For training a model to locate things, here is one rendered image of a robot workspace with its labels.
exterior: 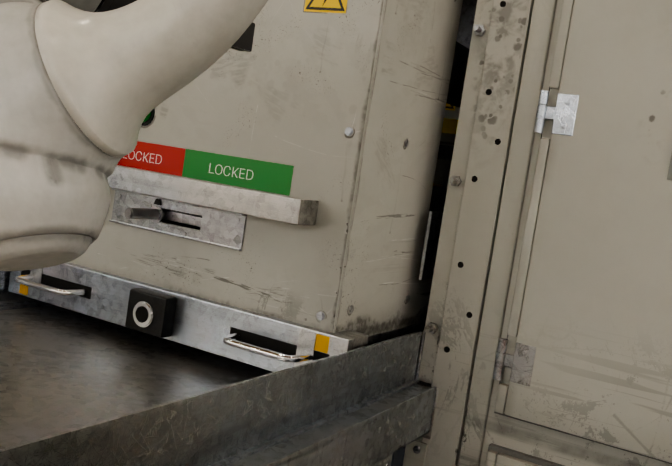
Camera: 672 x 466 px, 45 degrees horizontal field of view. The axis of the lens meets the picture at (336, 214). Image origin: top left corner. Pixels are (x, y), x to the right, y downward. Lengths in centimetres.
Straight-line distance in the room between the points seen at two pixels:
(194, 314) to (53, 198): 55
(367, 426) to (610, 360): 29
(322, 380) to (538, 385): 29
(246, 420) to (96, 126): 34
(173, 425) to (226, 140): 44
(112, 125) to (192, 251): 54
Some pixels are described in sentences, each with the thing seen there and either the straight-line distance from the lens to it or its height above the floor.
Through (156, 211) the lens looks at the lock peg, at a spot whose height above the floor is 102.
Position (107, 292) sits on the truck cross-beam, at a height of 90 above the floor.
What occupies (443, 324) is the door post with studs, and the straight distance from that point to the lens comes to 106.
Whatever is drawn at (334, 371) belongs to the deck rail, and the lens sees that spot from 86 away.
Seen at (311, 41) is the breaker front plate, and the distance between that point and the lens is 95.
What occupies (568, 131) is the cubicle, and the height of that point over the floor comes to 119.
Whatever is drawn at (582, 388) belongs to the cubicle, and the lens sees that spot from 100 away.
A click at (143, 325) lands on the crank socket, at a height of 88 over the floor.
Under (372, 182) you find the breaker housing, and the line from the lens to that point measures 93.
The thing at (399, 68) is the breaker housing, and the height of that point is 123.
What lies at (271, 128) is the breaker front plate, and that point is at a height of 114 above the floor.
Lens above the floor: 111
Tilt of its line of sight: 4 degrees down
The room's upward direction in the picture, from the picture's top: 9 degrees clockwise
